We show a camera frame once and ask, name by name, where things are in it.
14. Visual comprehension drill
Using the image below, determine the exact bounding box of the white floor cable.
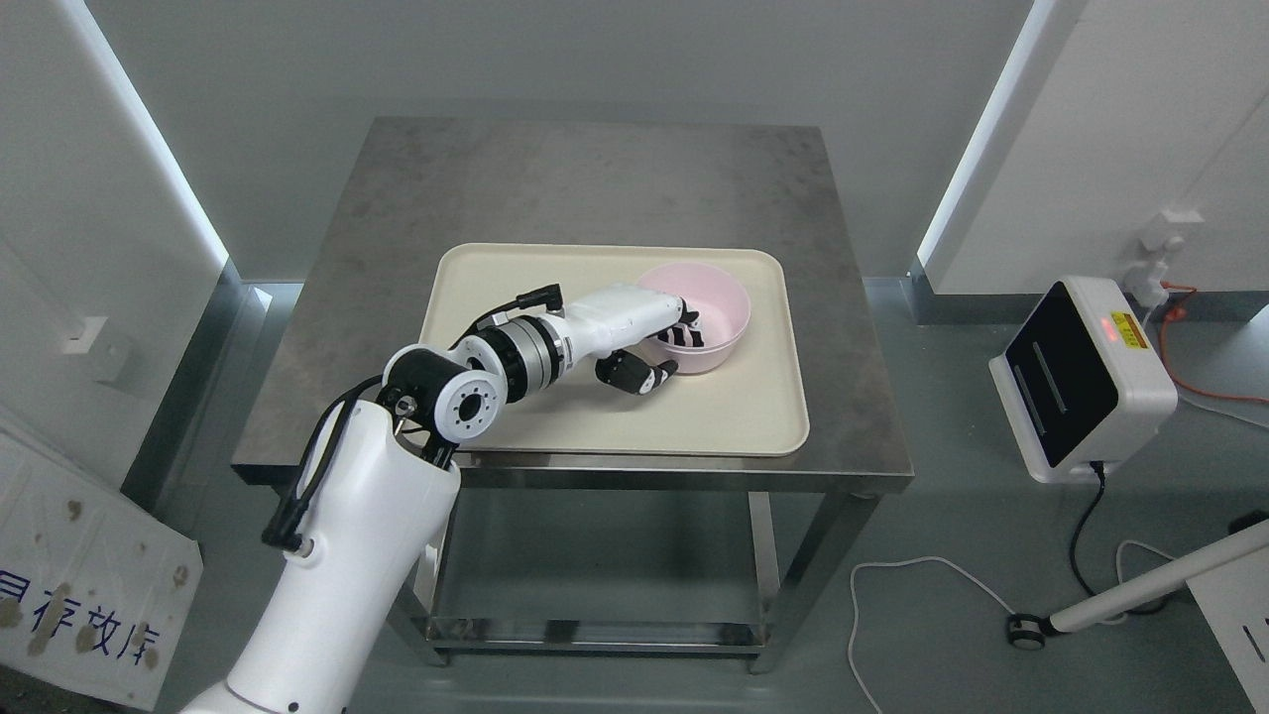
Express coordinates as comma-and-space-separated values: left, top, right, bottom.
846, 539, 1178, 714

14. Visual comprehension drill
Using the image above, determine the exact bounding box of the white wall switch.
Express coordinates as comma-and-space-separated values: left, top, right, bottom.
60, 316, 109, 356

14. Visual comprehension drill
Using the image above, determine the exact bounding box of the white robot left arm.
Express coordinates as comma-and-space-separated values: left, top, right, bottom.
185, 302, 618, 713

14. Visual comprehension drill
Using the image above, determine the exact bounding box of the white sign with blue text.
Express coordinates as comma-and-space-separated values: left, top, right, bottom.
1, 435, 203, 711

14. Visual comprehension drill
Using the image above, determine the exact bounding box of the white black box device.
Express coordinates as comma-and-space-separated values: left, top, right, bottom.
989, 276, 1178, 484

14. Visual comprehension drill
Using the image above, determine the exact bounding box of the white wheeled stand leg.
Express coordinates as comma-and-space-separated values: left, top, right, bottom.
1005, 519, 1268, 651

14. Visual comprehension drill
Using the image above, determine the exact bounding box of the stainless steel table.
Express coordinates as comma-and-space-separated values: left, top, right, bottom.
231, 117, 914, 673

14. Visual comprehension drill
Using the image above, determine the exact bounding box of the black white robotic hand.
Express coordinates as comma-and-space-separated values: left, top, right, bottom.
560, 284, 704, 394

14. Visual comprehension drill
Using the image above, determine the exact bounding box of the black device cable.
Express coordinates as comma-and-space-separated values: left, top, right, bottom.
1067, 462, 1171, 616

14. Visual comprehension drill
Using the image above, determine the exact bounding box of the white wall socket plug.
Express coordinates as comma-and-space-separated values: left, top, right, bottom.
1122, 209, 1206, 309

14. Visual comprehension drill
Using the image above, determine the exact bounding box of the pink bowl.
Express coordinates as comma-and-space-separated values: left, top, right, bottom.
637, 263, 751, 375

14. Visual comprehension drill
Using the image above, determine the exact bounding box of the cream plastic tray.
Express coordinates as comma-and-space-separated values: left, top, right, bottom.
420, 243, 810, 457

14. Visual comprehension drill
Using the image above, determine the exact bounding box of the orange cable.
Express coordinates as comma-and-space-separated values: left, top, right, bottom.
1156, 287, 1269, 408

